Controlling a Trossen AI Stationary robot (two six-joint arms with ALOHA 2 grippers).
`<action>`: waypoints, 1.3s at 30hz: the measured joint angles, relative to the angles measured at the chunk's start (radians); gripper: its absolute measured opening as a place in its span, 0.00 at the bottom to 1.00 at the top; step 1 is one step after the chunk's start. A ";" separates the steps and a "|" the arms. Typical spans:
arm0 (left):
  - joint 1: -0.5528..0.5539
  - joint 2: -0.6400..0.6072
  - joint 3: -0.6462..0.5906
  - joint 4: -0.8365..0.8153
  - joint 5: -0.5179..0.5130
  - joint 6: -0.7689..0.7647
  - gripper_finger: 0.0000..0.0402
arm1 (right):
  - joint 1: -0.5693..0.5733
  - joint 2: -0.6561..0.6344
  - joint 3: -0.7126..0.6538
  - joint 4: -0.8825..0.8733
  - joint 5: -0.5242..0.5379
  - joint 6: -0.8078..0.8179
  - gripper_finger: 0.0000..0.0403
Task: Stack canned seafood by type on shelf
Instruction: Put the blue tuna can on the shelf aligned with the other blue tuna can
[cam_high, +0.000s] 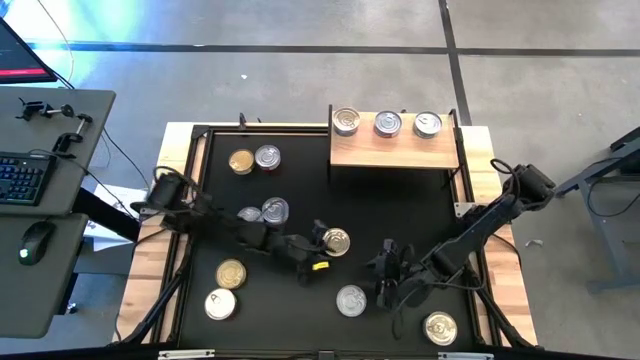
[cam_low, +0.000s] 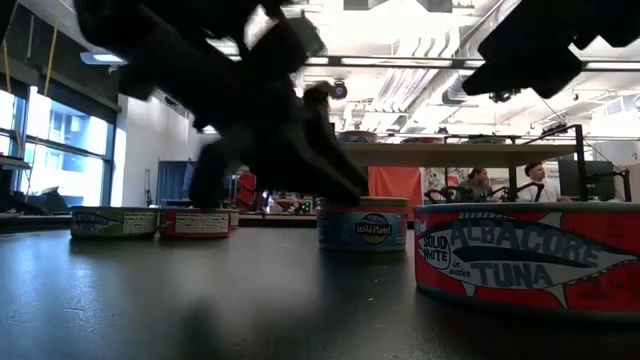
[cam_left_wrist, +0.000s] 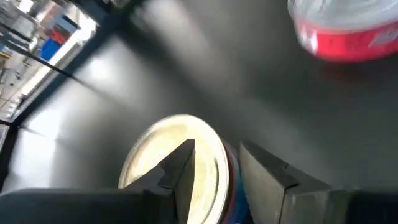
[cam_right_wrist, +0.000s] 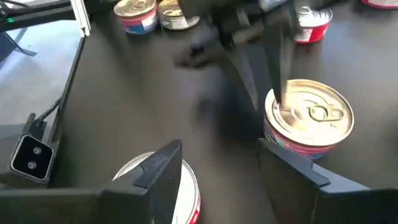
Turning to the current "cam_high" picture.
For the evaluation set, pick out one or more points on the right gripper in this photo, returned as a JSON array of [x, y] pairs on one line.
[[405, 272]]

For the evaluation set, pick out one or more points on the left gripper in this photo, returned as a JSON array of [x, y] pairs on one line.
[[300, 255]]

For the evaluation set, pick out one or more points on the tin can pale gold lid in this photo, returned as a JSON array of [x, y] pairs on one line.
[[346, 121], [440, 328], [220, 303], [337, 242]]

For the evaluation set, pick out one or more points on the tin can white green label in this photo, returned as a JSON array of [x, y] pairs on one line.
[[241, 161], [427, 124], [230, 273], [350, 300]]

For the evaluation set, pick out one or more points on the tin can red label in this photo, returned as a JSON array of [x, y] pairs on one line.
[[267, 157], [248, 213], [388, 123], [275, 210]]

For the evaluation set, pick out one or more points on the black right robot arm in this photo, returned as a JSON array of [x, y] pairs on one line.
[[470, 235]]

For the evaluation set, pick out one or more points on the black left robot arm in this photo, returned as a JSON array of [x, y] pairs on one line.
[[252, 234]]

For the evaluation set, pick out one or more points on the wooden shelf black posts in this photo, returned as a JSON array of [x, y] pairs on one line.
[[400, 152]]

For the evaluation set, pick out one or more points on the yellow tape tag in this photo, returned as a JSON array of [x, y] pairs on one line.
[[320, 265]]

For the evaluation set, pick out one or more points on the black table mat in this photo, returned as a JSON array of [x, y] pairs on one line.
[[300, 310]]

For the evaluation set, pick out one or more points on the small white floor scrap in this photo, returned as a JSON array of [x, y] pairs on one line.
[[534, 243]]

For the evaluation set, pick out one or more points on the dark grey metal table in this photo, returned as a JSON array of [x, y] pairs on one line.
[[575, 182]]

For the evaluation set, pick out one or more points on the black desk base bar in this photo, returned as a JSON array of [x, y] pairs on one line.
[[107, 215]]

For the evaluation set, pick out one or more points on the grey desk top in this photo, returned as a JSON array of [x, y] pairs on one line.
[[35, 300], [75, 165]]

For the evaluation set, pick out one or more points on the black desk foot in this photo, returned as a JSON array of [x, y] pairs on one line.
[[67, 295]]

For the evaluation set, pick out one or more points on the black desk clamp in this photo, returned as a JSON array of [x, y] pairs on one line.
[[31, 107], [75, 131]]

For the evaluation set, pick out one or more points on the black computer mouse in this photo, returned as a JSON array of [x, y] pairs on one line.
[[35, 242]]

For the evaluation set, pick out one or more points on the black backlit keyboard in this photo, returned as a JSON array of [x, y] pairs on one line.
[[22, 180]]

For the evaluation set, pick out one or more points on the black computer monitor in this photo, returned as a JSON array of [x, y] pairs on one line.
[[20, 55]]

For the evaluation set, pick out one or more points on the silver metal bracket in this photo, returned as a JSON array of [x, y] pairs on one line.
[[186, 354], [465, 356]]

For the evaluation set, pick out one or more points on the black aluminium frame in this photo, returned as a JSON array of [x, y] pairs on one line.
[[270, 129]]

